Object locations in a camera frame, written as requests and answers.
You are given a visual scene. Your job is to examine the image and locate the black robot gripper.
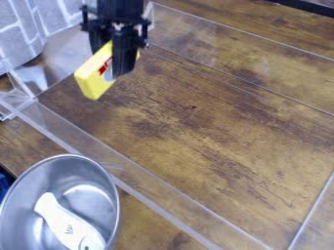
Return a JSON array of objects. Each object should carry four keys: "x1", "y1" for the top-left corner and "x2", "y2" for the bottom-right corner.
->
[{"x1": 81, "y1": 0, "x2": 150, "y2": 78}]

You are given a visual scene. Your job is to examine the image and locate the yellow butter block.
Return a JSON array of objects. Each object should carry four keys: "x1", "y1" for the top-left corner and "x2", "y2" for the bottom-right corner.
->
[{"x1": 73, "y1": 40, "x2": 140, "y2": 102}]

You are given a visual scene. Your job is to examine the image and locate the grey brick pattern cloth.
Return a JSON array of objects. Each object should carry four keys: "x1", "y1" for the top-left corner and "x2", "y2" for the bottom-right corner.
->
[{"x1": 0, "y1": 0, "x2": 97, "y2": 76}]

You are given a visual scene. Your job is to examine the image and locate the silver metal bowl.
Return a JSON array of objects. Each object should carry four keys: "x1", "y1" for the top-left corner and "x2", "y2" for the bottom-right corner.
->
[{"x1": 0, "y1": 154, "x2": 121, "y2": 250}]

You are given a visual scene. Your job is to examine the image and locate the blue object at edge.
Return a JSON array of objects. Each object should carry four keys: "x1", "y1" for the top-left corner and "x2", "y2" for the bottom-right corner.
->
[{"x1": 0, "y1": 173, "x2": 10, "y2": 203}]

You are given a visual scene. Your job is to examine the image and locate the cream wooden fish toy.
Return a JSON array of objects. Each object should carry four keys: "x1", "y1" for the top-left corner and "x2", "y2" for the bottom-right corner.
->
[{"x1": 33, "y1": 192, "x2": 106, "y2": 250}]

